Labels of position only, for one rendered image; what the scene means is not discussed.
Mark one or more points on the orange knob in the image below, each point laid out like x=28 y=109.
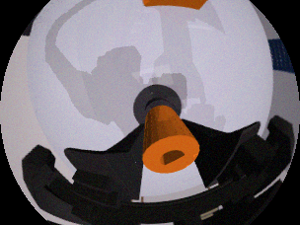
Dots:
x=168 y=145

